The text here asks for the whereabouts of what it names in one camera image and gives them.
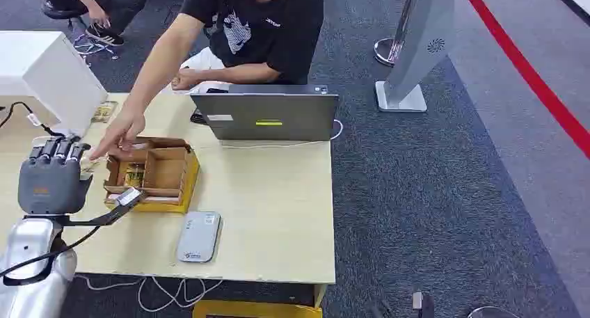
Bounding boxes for person's right hand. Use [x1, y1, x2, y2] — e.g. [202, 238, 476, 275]
[89, 112, 147, 161]

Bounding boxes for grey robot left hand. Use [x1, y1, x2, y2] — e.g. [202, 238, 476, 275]
[17, 138, 94, 216]

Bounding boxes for person's left hand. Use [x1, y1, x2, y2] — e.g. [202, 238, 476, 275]
[170, 67, 202, 92]

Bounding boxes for printed card on desk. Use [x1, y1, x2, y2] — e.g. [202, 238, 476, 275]
[91, 100, 120, 125]

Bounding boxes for yellow-green cards stack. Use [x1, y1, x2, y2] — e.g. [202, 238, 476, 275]
[124, 163, 147, 188]

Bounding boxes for wooden card box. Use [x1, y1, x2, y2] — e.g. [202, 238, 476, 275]
[103, 136, 201, 215]

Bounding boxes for person in black shirt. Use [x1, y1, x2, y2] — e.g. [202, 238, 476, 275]
[89, 0, 326, 161]

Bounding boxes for white box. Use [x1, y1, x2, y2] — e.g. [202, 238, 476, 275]
[0, 31, 109, 138]

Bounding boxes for grey laptop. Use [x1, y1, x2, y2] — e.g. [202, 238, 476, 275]
[190, 84, 340, 142]

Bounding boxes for seated person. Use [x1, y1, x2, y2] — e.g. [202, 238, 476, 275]
[33, 0, 148, 47]

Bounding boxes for grey flat power bank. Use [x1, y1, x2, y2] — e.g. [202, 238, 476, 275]
[175, 210, 223, 264]

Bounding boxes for black stool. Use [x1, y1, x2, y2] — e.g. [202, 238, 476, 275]
[41, 0, 119, 61]

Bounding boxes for yellow box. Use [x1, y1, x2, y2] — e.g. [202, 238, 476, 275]
[192, 299, 324, 318]

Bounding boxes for grey kiosk stand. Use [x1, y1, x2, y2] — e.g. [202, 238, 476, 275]
[375, 0, 457, 113]

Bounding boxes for red floor tape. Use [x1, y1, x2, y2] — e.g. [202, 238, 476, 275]
[459, 0, 590, 160]

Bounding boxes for round metal base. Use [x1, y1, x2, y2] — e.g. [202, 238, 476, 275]
[467, 305, 523, 318]

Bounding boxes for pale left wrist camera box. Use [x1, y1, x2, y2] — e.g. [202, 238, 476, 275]
[115, 188, 145, 209]

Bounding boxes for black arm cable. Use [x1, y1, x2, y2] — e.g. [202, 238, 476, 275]
[0, 204, 139, 287]

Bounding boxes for black cable with white tag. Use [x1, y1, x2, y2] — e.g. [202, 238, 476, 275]
[0, 101, 66, 138]

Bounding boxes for white cables under desk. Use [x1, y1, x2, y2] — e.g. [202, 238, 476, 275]
[74, 273, 224, 314]

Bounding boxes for chrome stanchion post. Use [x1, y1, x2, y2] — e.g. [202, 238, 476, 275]
[372, 0, 418, 68]

